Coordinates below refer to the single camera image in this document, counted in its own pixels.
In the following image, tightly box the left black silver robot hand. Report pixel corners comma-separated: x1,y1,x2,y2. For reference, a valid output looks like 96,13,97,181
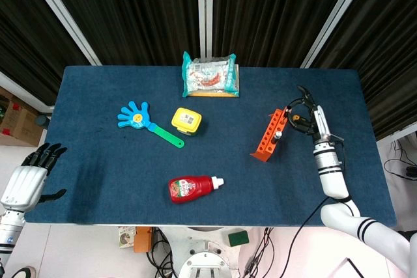
0,142,68,212

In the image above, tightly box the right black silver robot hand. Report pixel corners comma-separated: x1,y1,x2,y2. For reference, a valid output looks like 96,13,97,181
285,85,334,145

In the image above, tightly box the white grey robot base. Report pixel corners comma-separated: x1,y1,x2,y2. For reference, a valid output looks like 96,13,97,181
169,225,244,278

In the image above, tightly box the orange perforated rack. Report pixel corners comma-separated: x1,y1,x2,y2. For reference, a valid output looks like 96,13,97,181
250,107,291,163

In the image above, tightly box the blue green hand clapper toy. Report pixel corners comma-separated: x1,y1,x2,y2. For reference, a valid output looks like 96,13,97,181
116,100,185,149

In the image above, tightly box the brown cardboard box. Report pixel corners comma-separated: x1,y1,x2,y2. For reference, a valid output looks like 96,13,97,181
0,86,45,148

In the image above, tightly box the grey round canister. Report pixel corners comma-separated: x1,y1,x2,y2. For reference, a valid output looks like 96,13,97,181
35,113,50,129

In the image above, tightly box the black white sneaker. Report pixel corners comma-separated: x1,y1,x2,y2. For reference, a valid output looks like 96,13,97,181
5,266,37,278

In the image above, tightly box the blue table cloth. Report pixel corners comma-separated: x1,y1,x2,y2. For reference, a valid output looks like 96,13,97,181
25,65,397,228

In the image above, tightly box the dark pleated curtain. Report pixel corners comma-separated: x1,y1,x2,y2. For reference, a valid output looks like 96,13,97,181
38,0,200,66
0,0,94,106
312,0,417,142
212,0,359,69

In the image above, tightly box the printed small carton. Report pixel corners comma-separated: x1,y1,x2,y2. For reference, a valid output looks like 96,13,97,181
117,225,136,249

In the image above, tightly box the teal noodle packet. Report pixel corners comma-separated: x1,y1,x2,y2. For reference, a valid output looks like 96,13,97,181
181,51,241,98

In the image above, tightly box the orange box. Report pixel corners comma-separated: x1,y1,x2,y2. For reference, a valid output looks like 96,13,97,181
133,225,154,253

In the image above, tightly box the green tub with yellow lid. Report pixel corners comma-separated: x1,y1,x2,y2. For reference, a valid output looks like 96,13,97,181
171,107,205,137

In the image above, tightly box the green block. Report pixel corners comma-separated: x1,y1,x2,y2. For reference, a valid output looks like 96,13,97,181
227,230,250,247

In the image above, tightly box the red ketchup bottle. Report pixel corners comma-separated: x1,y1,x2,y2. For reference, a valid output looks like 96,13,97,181
168,175,225,205

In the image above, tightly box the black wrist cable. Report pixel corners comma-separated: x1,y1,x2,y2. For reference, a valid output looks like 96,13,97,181
330,133,347,165

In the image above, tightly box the white low rail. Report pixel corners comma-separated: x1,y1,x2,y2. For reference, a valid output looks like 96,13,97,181
376,124,417,144
0,71,55,113

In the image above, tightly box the black cable tangle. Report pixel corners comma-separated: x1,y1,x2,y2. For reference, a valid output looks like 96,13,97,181
384,139,417,180

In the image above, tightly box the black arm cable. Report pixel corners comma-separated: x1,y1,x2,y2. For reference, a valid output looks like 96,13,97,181
281,196,330,278

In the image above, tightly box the white frame post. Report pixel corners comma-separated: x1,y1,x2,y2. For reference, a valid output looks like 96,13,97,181
299,0,377,70
20,0,102,66
196,0,215,59

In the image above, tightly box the black cable bundle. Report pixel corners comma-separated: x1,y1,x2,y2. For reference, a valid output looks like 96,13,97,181
146,227,179,278
242,227,276,278

